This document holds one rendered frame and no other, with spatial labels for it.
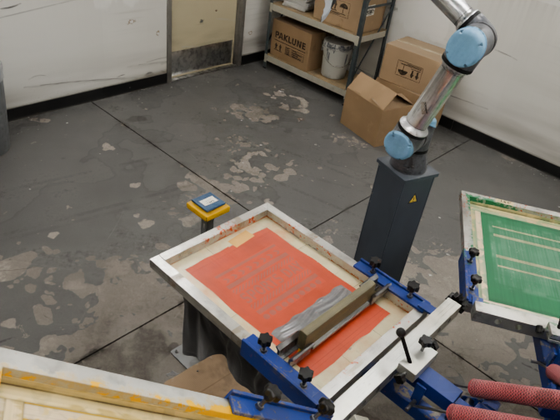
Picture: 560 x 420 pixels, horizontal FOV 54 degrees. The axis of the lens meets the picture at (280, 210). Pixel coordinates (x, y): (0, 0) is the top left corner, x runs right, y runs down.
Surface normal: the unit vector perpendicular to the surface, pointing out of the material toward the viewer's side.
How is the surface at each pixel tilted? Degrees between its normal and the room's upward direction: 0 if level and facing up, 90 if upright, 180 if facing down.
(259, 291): 0
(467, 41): 84
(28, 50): 90
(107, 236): 0
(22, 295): 0
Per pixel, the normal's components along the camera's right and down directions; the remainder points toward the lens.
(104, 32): 0.72, 0.47
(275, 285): 0.12, -0.81
